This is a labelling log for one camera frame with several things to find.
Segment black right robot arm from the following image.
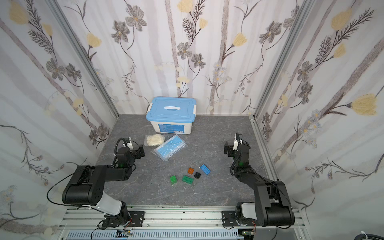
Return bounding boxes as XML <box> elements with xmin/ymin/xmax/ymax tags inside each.
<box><xmin>224</xmin><ymin>141</ymin><xmax>295</xmax><ymax>228</ymax></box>

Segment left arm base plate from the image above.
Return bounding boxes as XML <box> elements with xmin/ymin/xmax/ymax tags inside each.
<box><xmin>101</xmin><ymin>211</ymin><xmax>145</xmax><ymax>229</ymax></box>

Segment blue lidded storage box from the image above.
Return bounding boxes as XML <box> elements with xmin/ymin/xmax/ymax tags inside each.
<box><xmin>146</xmin><ymin>97</ymin><xmax>197</xmax><ymax>135</ymax></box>

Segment bagged blue face masks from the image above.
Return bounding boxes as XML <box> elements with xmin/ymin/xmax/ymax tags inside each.
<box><xmin>153</xmin><ymin>135</ymin><xmax>187</xmax><ymax>161</ymax></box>

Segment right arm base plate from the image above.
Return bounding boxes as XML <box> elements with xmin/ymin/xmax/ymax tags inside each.
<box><xmin>221</xmin><ymin>211</ymin><xmax>254</xmax><ymax>228</ymax></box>

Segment aluminium front rail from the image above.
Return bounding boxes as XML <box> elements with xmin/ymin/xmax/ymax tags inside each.
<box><xmin>54</xmin><ymin>206</ymin><xmax>310</xmax><ymax>240</ymax></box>

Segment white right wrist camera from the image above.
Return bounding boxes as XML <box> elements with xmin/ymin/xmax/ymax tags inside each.
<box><xmin>233</xmin><ymin>133</ymin><xmax>242</xmax><ymax>151</ymax></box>

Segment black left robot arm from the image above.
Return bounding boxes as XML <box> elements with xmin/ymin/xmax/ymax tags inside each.
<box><xmin>62</xmin><ymin>138</ymin><xmax>145</xmax><ymax>229</ymax></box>

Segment long green lego brick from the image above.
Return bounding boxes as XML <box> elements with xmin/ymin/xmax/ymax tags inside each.
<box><xmin>182</xmin><ymin>176</ymin><xmax>194</xmax><ymax>185</ymax></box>

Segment blue lego brick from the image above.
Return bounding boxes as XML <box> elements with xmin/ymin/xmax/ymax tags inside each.
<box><xmin>200</xmin><ymin>164</ymin><xmax>211</xmax><ymax>175</ymax></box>

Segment black lego brick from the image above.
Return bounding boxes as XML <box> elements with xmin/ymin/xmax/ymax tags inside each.
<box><xmin>194</xmin><ymin>172</ymin><xmax>201</xmax><ymax>179</ymax></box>

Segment small green lego brick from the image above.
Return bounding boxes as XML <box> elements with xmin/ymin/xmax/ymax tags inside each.
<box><xmin>170</xmin><ymin>176</ymin><xmax>177</xmax><ymax>185</ymax></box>

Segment white slotted cable duct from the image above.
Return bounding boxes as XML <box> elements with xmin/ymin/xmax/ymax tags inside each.
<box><xmin>65</xmin><ymin>229</ymin><xmax>244</xmax><ymax>240</ymax></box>

